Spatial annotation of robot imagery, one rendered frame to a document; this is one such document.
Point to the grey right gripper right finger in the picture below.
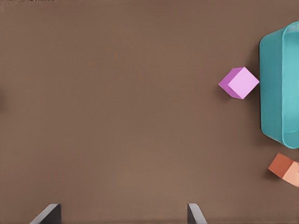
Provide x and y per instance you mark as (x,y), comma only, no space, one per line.
(195,214)

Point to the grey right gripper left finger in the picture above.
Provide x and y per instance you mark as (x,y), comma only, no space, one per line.
(49,214)

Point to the orange cube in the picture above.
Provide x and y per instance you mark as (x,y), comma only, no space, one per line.
(285,169)

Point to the pink cube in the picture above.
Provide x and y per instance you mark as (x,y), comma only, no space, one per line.
(240,83)

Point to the teal plastic bin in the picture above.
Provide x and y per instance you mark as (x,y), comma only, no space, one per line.
(278,86)

